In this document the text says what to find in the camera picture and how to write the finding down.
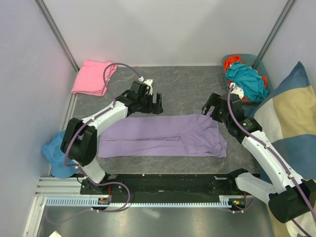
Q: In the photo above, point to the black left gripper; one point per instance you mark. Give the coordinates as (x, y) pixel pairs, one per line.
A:
(155, 108)

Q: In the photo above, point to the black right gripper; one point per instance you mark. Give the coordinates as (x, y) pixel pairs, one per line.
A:
(214, 100)

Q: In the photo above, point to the purple t shirt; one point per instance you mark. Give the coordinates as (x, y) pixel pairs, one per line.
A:
(192, 135)

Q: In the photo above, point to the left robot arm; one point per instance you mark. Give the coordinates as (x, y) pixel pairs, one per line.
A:
(79, 143)

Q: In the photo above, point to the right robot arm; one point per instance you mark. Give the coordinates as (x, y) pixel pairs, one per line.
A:
(287, 195)

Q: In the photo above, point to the teal laundry basket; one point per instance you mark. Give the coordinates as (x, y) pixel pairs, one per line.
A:
(248, 72)

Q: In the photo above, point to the teal t shirt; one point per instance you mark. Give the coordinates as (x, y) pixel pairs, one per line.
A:
(249, 79)

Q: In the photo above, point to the orange t shirt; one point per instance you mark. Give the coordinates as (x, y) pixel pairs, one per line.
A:
(233, 59)

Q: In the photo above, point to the folded pink t shirt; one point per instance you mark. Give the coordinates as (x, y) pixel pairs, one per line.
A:
(89, 79)

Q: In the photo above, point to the blue beige checked pillow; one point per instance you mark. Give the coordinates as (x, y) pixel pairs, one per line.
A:
(288, 117)

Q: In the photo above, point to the blue bucket hat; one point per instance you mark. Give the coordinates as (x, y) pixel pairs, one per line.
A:
(55, 157)

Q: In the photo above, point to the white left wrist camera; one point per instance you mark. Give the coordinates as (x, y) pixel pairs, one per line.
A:
(149, 83)

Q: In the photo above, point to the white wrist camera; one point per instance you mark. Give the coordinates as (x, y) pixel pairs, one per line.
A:
(149, 83)
(236, 90)

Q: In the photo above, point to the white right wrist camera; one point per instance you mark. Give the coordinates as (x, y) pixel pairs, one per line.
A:
(236, 90)

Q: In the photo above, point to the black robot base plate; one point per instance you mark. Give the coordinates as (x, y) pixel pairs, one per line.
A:
(164, 187)

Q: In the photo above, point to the light blue cable duct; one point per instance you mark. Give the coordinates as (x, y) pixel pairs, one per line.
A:
(222, 202)

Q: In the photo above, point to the right aluminium frame post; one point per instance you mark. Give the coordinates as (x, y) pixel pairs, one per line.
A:
(276, 27)

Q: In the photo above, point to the aluminium frame post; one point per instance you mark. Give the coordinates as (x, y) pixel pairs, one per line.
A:
(276, 27)
(56, 32)

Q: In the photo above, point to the left aluminium frame post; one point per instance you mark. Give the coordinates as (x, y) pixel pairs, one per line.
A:
(56, 32)

